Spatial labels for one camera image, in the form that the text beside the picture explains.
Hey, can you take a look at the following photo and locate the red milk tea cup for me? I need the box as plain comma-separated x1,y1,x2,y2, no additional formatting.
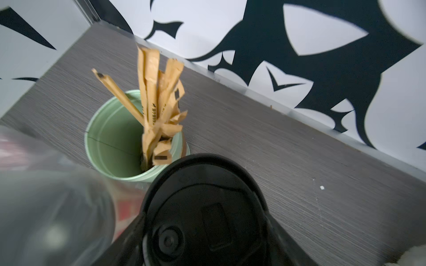
112,186,146,242

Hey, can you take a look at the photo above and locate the cream milk tea cup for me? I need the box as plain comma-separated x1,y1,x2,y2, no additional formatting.
141,154,268,266

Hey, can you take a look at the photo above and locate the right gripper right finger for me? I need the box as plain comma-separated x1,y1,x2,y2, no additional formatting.
265,212,319,266

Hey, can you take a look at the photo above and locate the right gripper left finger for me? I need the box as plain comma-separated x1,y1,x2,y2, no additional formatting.
92,212,146,266

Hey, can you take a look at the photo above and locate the clear plastic bag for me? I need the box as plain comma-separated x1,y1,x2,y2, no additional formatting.
1,126,146,266

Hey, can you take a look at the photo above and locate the green cup holder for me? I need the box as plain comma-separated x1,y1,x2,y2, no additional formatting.
84,89,191,183

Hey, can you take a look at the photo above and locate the white teddy bear brown hoodie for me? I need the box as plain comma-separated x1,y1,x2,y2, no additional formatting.
384,245,426,266

